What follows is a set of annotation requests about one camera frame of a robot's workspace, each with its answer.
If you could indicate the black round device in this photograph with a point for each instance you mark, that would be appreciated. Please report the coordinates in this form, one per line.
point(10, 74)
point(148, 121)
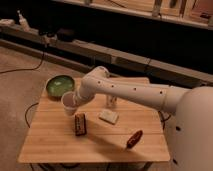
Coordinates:
point(66, 35)

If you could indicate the wooden folding table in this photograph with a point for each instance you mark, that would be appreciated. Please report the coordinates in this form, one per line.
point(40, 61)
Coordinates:
point(51, 137)

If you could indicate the brown chocolate bar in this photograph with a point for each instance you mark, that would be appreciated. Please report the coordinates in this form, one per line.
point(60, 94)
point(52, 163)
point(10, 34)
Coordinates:
point(80, 124)

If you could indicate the white spray bottle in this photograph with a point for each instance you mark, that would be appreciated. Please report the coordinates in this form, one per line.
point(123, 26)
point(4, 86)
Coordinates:
point(23, 22)

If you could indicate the white ceramic cup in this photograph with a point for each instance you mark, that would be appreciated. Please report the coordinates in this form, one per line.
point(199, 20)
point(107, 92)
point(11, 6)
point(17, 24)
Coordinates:
point(68, 104)

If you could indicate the green ceramic bowl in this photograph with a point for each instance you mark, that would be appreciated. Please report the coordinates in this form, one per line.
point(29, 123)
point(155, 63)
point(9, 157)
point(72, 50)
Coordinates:
point(58, 85)

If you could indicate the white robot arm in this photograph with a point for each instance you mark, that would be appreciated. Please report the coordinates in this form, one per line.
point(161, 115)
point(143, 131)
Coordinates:
point(193, 109)

